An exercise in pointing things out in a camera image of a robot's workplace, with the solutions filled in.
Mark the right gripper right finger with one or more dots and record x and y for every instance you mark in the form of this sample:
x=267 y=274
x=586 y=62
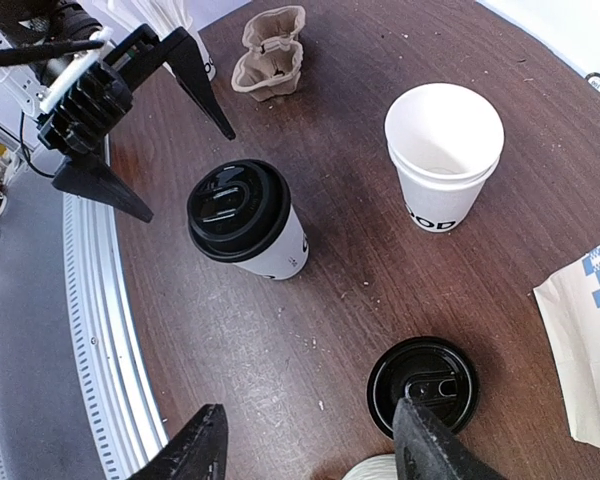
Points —
x=426 y=449

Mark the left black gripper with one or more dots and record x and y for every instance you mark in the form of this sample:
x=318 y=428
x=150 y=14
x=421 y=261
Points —
x=94 y=103

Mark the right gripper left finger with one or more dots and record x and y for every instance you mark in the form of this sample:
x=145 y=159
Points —
x=198 y=451

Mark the black cup lid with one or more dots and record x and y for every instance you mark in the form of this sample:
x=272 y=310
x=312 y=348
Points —
x=238 y=210

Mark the blue checkered paper bag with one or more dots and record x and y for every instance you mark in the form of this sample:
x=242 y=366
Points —
x=569 y=305

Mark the white paper cups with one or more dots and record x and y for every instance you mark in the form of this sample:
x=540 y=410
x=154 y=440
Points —
x=445 y=141

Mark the white paper cup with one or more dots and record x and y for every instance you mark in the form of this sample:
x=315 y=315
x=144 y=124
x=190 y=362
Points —
x=285 y=257

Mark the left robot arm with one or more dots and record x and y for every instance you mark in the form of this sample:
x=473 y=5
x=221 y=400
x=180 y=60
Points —
x=32 y=22

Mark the cream ceramic mug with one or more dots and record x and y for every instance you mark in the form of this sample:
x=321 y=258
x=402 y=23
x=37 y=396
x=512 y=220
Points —
x=379 y=467

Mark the stack of black lids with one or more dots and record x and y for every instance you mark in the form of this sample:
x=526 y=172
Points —
x=431 y=372

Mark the paper cup holding straws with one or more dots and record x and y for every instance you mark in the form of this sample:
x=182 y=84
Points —
x=208 y=62

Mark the cardboard cup carrier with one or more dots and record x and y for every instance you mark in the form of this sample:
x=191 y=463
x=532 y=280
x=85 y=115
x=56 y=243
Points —
x=271 y=67

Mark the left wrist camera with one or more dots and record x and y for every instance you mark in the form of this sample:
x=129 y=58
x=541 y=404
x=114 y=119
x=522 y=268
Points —
x=15 y=85

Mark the aluminium front rail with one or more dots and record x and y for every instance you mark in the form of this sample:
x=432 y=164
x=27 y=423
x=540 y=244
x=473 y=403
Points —
x=75 y=398

